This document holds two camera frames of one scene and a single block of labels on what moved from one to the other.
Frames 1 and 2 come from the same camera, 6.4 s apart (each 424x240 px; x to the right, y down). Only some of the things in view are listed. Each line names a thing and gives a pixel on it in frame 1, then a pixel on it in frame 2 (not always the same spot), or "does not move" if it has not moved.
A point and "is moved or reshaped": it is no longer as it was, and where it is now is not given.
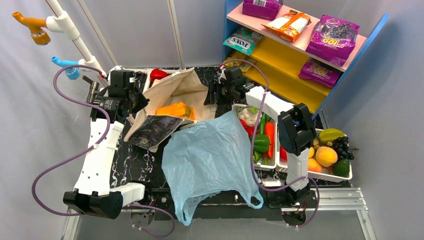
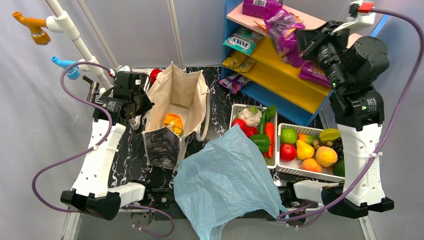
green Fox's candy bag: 243,40 does not move
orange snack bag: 180,109 to 174,122
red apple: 283,155 does not move
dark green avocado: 341,168 does not move
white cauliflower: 250,115 does not move
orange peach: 313,165 does not move
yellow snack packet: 245,66 does not move
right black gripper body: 212,92 to 308,41
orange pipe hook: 38,36 does not move
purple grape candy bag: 333,40 is moved or reshaped
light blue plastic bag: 212,156 is moved or reshaped
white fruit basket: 327,173 does not move
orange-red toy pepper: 269,131 does not move
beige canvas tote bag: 150,130 is moved or reshaped
